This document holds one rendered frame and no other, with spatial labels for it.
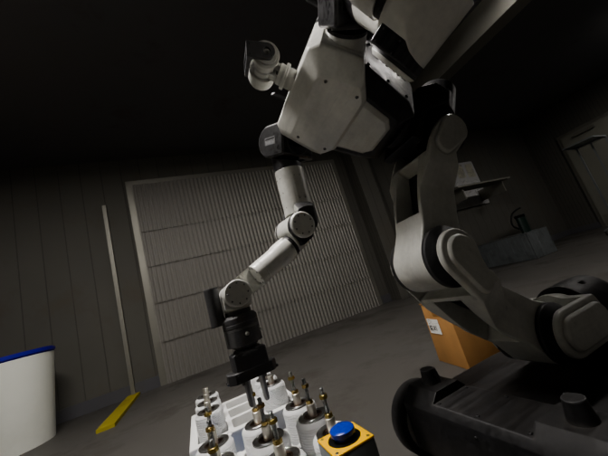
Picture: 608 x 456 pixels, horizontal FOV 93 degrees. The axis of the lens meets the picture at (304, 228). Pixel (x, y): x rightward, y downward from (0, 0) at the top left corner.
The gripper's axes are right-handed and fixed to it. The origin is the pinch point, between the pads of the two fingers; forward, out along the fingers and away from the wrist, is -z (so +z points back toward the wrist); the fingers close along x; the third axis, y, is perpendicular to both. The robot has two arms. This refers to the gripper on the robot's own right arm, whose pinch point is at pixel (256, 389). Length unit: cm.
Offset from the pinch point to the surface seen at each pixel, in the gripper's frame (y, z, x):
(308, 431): 4.3, -12.0, -8.3
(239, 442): -36.0, -22.0, 1.8
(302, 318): -303, -18, -148
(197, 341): -314, -2, -14
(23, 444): -250, -30, 125
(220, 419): -40.4, -14.1, 5.5
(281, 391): -37.8, -13.8, -17.0
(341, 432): 31.0, -3.1, -4.2
